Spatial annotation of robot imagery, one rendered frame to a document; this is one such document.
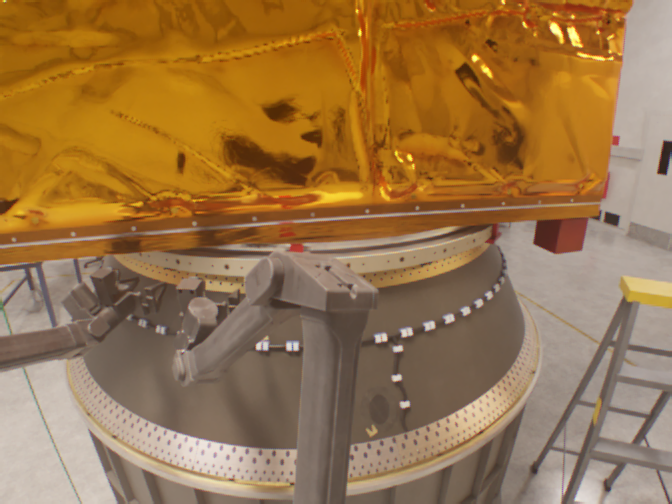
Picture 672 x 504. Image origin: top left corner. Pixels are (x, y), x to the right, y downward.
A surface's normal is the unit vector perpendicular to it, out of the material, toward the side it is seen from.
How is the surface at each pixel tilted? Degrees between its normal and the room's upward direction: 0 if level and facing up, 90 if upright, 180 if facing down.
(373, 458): 43
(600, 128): 90
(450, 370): 62
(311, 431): 73
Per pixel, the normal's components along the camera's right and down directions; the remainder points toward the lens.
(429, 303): 0.43, -0.18
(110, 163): 0.22, 0.37
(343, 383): 0.64, 0.04
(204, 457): -0.13, -0.47
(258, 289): -0.77, -0.07
